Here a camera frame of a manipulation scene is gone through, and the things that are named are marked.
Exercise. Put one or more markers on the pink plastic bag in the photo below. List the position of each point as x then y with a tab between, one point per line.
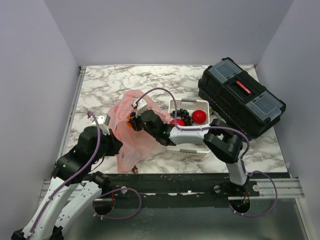
136	145

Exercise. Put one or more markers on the white perforated plastic basket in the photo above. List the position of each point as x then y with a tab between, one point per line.
190	148

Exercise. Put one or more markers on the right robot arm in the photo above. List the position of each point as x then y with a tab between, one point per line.
229	145

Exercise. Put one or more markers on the red fake pomegranate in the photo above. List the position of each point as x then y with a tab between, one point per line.
199	116

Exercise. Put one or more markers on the dark fake grape bunch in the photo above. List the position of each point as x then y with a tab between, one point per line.
182	114

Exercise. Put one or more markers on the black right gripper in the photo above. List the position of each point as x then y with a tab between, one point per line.
134	120

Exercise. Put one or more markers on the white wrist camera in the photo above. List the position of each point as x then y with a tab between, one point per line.
103	121
140	105

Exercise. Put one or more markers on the red fake apple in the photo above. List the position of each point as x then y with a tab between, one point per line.
178	122

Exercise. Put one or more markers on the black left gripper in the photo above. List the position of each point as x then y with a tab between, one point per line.
116	144

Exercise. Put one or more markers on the black plastic toolbox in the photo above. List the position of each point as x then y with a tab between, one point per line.
239	99

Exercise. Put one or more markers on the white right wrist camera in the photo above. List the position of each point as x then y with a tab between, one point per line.
140	105

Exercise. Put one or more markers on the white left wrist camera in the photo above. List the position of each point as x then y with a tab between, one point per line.
103	121

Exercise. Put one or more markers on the orange fake tangerine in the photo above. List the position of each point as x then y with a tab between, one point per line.
129	121

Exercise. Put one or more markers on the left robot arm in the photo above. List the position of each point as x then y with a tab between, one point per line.
72	187

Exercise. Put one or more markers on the brown toy faucet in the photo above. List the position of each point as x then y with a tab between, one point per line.
135	170

